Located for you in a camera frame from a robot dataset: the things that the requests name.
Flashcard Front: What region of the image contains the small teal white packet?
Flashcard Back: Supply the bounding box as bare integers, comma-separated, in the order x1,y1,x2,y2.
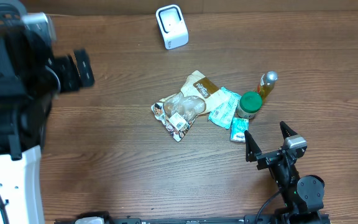
230,117,249,142

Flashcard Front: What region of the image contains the brown Pantree snack pouch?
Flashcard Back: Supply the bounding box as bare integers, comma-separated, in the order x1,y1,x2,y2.
150,70,228,142

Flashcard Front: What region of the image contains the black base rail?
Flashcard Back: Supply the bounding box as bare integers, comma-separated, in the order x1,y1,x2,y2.
54,212,331,224

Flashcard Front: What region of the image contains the green lidded jar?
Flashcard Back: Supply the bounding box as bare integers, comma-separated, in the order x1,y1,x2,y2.
236,91,263,119

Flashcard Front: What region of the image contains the white barcode scanner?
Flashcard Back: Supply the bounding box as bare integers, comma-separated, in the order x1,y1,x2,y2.
155,4,189,50

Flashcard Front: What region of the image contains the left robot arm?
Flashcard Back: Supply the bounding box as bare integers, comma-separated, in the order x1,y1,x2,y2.
0,11,94,223

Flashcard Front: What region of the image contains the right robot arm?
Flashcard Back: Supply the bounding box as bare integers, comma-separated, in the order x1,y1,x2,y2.
244,121,331,224

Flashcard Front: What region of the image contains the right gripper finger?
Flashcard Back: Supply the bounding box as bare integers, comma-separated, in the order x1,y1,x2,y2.
244,131,262,162
280,121,298,139

